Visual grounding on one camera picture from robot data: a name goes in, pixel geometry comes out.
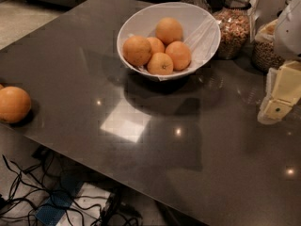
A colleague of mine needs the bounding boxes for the glass jar of nuts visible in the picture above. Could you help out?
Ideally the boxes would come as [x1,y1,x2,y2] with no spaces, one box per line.
[214,0,251,59]

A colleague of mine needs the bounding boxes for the orange on table left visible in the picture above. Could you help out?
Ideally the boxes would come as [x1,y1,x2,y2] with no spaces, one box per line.
[0,87,31,123]

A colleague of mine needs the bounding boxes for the white cloth in bowl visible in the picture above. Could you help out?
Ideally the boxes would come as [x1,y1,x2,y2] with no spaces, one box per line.
[184,17,220,71]

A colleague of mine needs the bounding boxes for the orange at bowl right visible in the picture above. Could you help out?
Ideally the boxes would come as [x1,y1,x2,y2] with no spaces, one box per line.
[166,41,191,71]

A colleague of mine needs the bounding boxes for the orange at bowl left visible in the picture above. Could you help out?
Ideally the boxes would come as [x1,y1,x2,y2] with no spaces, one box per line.
[122,36,152,67]

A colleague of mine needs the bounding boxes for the orange at bowl back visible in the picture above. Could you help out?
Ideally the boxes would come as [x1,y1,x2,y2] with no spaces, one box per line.
[155,17,183,45]

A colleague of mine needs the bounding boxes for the blue box on floor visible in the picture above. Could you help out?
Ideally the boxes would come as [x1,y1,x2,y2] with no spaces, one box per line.
[35,176,83,226]

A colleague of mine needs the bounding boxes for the orange at bowl front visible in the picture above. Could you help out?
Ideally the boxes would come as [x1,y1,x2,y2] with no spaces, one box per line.
[147,53,173,75]

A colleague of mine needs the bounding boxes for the orange in bowl middle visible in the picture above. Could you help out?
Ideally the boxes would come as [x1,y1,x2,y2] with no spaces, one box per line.
[148,37,165,54]

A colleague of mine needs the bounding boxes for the white bowl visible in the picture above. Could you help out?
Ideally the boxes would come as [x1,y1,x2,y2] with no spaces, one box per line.
[117,2,214,81]

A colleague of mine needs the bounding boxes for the glass jar of grains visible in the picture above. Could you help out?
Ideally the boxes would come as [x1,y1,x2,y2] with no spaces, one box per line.
[251,20,284,73]

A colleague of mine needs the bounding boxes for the orange at bowl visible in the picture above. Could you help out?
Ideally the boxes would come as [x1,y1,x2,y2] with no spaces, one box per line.
[166,41,191,71]
[147,53,173,75]
[155,17,183,45]
[122,36,152,67]

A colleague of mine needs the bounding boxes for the black cables on floor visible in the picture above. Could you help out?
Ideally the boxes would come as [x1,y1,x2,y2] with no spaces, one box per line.
[0,153,142,226]

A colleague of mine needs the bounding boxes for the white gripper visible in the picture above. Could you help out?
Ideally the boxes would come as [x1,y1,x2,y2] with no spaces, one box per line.
[258,0,301,125]

